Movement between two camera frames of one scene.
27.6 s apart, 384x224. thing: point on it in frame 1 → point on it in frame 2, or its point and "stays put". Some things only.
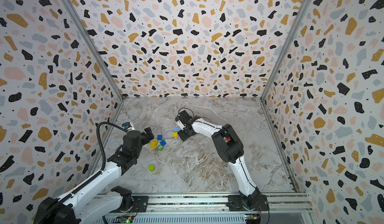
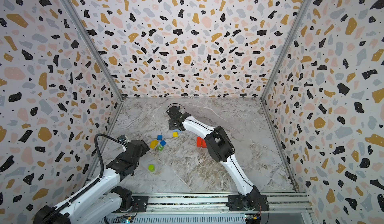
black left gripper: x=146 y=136 → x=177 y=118
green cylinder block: x=151 y=168 stays put
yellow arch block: x=153 y=143 stays put
